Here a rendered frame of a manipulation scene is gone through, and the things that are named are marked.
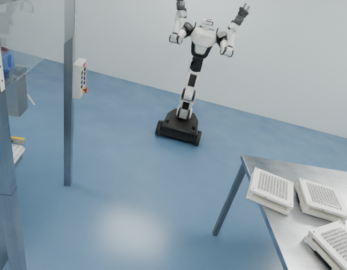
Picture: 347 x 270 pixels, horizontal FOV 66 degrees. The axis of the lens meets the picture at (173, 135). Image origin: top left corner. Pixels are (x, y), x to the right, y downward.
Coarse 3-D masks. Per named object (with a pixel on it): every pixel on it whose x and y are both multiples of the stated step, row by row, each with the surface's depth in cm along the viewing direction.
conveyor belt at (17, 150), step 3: (12, 144) 145; (15, 144) 145; (12, 147) 143; (15, 147) 143; (18, 147) 144; (21, 147) 145; (12, 150) 141; (15, 150) 142; (18, 150) 143; (21, 150) 144; (24, 150) 147; (15, 153) 140; (18, 153) 141; (21, 153) 144; (15, 156) 139; (18, 156) 141; (15, 159) 138; (15, 162) 138
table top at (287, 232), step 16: (256, 160) 192; (272, 160) 197; (288, 176) 184; (304, 176) 188; (320, 176) 192; (336, 176) 197; (272, 224) 142; (288, 224) 144; (304, 224) 147; (320, 224) 150; (272, 240) 137; (288, 240) 135; (288, 256) 127; (304, 256) 128; (320, 256) 131
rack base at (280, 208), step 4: (252, 176) 170; (248, 188) 161; (248, 196) 154; (252, 196) 154; (256, 196) 155; (260, 196) 155; (252, 200) 154; (256, 200) 153; (260, 200) 152; (264, 200) 153; (268, 200) 154; (264, 204) 152; (268, 204) 151; (272, 204) 152; (276, 204) 152; (272, 208) 152; (276, 208) 150; (280, 208) 150; (284, 208) 151; (280, 212) 151; (284, 212) 150; (288, 212) 149
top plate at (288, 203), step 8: (256, 168) 171; (256, 176) 163; (256, 184) 156; (288, 184) 163; (256, 192) 151; (264, 192) 152; (272, 192) 153; (288, 192) 156; (272, 200) 149; (280, 200) 149; (288, 200) 150
